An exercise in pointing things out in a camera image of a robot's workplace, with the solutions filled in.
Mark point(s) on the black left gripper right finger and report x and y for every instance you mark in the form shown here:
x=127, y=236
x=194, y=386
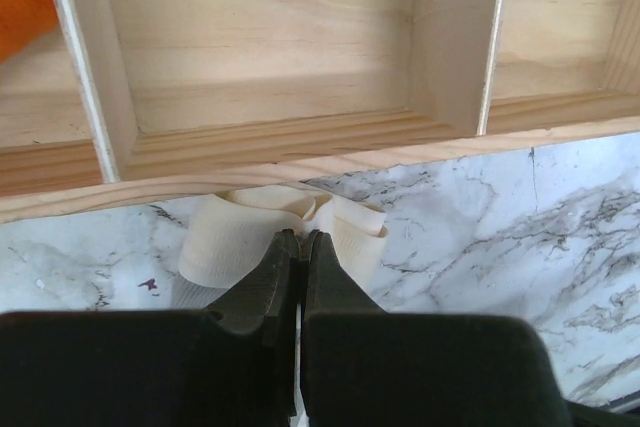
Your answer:
x=363, y=366

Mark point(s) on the grey underwear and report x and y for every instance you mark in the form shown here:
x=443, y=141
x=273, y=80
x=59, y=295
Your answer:
x=228, y=234

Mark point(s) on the wooden compartment tray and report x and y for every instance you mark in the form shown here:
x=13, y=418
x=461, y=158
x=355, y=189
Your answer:
x=135, y=101

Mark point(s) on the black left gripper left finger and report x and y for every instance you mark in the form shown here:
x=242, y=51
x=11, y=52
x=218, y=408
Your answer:
x=231, y=363

